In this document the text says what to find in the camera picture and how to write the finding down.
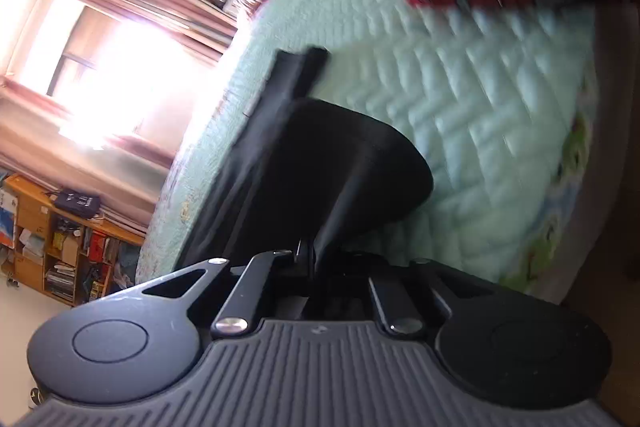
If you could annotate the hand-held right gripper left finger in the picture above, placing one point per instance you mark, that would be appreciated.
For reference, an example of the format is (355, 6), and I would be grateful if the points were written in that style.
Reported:
(250, 293)

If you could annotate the black pants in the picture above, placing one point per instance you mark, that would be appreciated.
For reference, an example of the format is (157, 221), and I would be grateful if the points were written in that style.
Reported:
(320, 177)

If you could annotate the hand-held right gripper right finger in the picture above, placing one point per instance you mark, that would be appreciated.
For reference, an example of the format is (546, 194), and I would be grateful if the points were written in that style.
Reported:
(395, 303)

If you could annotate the navy tote bag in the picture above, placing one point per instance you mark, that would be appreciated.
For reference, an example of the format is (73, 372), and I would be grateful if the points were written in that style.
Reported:
(77, 203)

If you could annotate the wooden bookshelf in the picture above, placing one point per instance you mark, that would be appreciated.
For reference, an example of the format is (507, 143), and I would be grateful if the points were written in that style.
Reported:
(55, 247)

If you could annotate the blue white package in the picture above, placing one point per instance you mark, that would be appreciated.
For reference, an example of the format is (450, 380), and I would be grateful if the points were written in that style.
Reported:
(7, 222)

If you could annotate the green quilted bedspread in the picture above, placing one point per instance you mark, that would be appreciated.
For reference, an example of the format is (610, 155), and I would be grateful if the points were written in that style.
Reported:
(475, 107)

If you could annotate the window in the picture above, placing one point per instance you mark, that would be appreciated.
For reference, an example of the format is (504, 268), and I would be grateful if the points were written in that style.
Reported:
(110, 72)

